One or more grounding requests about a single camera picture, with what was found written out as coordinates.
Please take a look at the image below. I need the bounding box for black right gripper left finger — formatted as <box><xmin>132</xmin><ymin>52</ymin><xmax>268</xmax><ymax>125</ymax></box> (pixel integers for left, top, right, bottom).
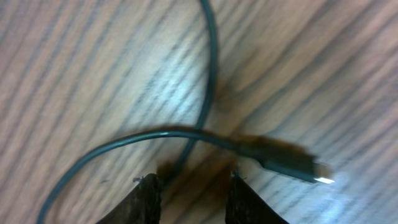
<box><xmin>97</xmin><ymin>174</ymin><xmax>162</xmax><ymax>224</ymax></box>

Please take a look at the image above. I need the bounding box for black cable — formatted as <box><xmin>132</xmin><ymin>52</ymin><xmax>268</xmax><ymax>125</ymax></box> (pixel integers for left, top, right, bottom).
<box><xmin>35</xmin><ymin>0</ymin><xmax>336</xmax><ymax>224</ymax></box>

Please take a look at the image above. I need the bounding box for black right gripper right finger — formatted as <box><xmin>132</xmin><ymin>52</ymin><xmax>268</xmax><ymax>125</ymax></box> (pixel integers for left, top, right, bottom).
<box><xmin>224</xmin><ymin>172</ymin><xmax>288</xmax><ymax>224</ymax></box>

